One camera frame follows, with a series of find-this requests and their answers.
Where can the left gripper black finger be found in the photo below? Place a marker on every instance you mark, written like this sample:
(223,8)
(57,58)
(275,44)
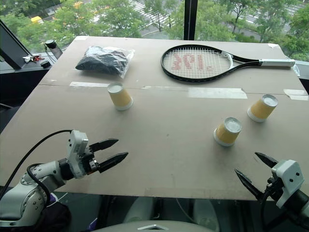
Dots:
(113,160)
(103,144)

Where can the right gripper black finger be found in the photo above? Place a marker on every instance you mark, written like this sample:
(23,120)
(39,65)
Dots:
(248,182)
(266,160)

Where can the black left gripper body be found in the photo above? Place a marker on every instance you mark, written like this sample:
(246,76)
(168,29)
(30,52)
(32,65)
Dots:
(91,162)

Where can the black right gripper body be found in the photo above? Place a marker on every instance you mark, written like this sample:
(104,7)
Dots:
(271,189)

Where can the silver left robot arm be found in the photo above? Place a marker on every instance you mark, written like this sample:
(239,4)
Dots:
(29,193)

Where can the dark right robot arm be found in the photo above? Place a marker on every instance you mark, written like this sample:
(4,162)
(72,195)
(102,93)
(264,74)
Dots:
(301,205)

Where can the yellow paper cup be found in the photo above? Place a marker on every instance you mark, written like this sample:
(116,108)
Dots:
(120,97)
(227,135)
(260,110)

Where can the pale rounded shape under table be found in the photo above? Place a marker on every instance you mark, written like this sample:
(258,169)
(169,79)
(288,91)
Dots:
(205,213)
(140,209)

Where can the long white tape strip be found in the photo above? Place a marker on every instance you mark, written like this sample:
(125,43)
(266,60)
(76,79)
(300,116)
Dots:
(89,84)

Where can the dark purple cloth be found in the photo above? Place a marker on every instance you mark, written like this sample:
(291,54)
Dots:
(55,217)

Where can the short white tape strip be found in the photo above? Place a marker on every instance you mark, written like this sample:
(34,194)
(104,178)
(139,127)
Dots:
(297,94)

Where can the silver robot torso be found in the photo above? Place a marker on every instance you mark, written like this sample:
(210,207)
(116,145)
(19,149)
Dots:
(154,227)

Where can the clear bag of black cloth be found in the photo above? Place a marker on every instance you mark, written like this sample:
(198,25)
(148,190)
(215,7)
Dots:
(101,61)

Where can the wide white tape strip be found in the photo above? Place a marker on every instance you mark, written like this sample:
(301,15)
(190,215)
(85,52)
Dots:
(217,93)

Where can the black and white tennis racket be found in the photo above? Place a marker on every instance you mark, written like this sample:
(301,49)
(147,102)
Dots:
(277,62)

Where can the small black round lid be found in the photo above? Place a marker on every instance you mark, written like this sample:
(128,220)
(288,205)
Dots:
(45,63)

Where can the clear bottle with black cap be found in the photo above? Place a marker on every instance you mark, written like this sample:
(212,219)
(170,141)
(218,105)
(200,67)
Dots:
(54,48)

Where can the small red and white items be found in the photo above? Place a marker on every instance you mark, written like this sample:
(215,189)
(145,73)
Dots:
(32,58)

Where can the dark slanted panel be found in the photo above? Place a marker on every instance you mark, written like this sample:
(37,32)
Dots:
(12,46)

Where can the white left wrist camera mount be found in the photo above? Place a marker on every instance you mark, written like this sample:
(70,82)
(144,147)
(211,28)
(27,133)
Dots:
(77,154)

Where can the black window frame post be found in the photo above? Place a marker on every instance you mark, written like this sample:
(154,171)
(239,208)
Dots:
(189,19)

